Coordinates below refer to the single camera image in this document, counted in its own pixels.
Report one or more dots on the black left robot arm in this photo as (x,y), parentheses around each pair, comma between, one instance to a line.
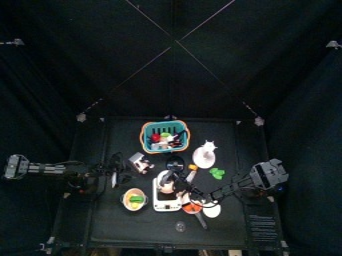
(41,167)

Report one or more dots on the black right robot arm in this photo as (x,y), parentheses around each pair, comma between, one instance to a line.
(260,178)

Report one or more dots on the orange red toy food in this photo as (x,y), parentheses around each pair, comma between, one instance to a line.
(191,208)

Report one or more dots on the small orange toy piece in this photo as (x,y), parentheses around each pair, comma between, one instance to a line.
(192,167)

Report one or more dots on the white round disc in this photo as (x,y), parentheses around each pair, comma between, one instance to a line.
(211,211)

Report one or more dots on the grey and white toy appliance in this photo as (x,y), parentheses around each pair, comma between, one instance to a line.
(139,162)

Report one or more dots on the white toy kitchen scale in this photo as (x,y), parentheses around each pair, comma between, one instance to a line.
(165,202)

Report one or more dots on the black round lid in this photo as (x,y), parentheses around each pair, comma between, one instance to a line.
(173,163)

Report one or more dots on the grey toy knife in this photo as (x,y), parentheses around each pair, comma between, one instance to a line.
(200,220)

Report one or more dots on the toy pot with food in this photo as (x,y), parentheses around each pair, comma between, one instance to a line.
(133,199)

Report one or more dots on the teal basket with orange rim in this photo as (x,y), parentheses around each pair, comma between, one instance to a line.
(145,145)

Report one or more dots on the green toy vegetable pieces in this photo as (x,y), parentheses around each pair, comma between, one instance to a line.
(216,173)

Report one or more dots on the clear round lid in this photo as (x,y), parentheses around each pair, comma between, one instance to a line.
(179,226)

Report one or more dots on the red toy fruit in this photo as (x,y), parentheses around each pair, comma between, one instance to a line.
(155,137)

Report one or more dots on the white toy food piece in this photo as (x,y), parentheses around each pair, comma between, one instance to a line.
(161,144)

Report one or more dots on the black and red toy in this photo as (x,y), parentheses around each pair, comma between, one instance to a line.
(176,142)

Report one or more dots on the metal frame bracket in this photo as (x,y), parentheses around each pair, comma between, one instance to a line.
(332,44)
(16,42)
(259,121)
(80,117)
(169,117)

